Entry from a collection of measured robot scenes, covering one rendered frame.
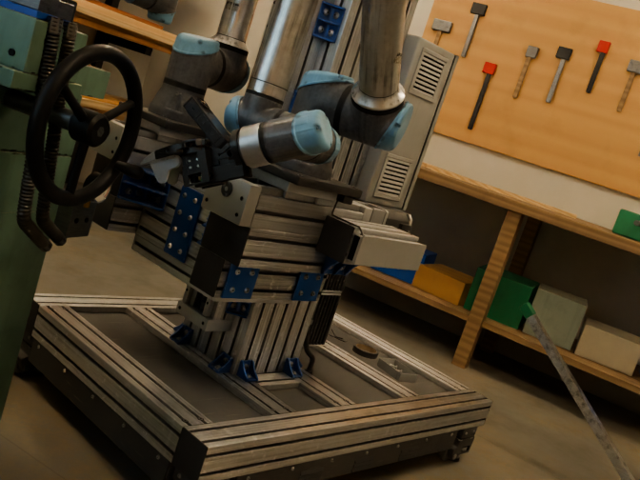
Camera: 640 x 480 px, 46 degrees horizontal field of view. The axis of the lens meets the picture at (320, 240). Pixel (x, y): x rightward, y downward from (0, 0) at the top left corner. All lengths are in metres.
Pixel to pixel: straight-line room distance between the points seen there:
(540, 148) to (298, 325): 2.44
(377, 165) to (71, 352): 0.95
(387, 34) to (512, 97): 2.89
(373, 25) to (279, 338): 0.97
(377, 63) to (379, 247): 0.44
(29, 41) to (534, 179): 3.35
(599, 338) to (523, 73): 1.49
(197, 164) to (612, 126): 3.16
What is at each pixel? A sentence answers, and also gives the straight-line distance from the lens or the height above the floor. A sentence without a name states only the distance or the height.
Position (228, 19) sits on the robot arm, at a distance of 2.20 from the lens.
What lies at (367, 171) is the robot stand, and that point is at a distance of 2.11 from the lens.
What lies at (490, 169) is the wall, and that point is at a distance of 4.38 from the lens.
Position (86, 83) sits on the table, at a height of 0.87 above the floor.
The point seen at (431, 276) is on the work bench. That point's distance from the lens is 3.96.
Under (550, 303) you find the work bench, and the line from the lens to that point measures 3.85.
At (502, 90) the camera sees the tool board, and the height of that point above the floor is 1.38.
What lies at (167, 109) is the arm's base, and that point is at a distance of 2.05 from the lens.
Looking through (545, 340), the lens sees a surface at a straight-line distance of 2.89.
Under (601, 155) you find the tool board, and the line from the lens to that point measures 4.26.
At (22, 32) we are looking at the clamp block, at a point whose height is 0.93.
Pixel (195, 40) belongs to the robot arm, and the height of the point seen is 1.03.
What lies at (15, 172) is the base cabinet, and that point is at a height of 0.67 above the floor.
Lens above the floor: 0.96
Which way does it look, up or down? 9 degrees down
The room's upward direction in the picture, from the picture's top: 18 degrees clockwise
